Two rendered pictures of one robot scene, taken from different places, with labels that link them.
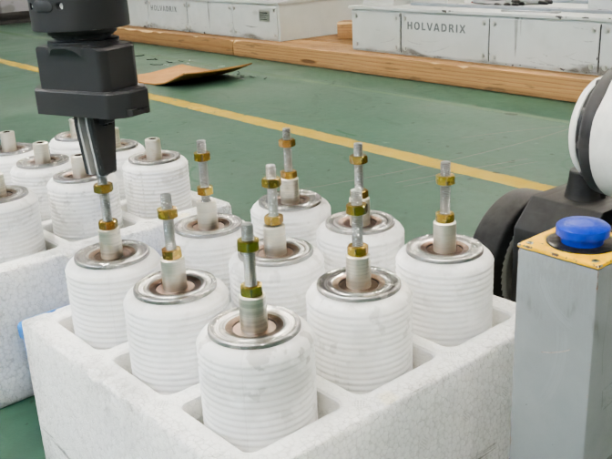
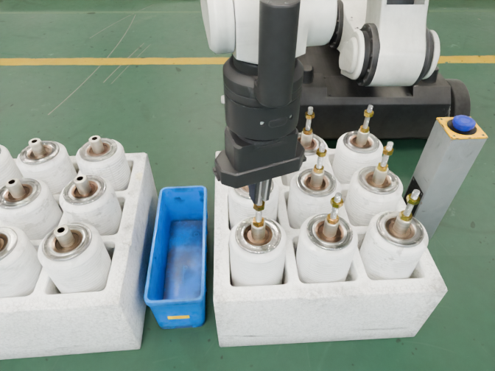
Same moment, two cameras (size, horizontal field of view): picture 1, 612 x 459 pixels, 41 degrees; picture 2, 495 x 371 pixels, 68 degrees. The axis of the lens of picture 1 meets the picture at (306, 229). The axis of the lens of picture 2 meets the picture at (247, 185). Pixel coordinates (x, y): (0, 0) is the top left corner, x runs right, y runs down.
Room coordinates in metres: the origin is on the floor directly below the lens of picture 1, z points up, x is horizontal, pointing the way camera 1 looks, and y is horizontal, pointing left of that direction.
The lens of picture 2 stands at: (0.57, 0.51, 0.73)
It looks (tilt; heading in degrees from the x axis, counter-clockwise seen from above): 44 degrees down; 307
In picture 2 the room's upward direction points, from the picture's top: straight up
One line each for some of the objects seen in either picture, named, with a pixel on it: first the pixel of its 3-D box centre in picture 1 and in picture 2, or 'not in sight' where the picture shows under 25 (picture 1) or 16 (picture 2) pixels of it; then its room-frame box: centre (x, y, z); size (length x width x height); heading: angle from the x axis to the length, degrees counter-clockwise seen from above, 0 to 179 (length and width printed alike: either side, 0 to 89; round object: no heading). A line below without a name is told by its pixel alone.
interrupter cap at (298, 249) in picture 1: (275, 252); (316, 182); (0.77, 0.03, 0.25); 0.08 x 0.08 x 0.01
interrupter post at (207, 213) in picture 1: (207, 215); not in sight; (0.86, 0.11, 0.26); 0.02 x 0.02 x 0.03
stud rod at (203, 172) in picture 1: (203, 174); not in sight; (0.86, 0.11, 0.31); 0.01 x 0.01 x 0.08
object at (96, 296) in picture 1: (123, 335); (257, 266); (0.78, 0.20, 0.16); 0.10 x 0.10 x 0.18
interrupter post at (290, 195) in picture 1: (290, 190); not in sight; (0.93, 0.02, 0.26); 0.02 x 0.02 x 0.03
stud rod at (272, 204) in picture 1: (272, 201); (320, 161); (0.77, 0.03, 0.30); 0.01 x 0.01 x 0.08
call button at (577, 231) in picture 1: (582, 235); (462, 124); (0.59, -0.21, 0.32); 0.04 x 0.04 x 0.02
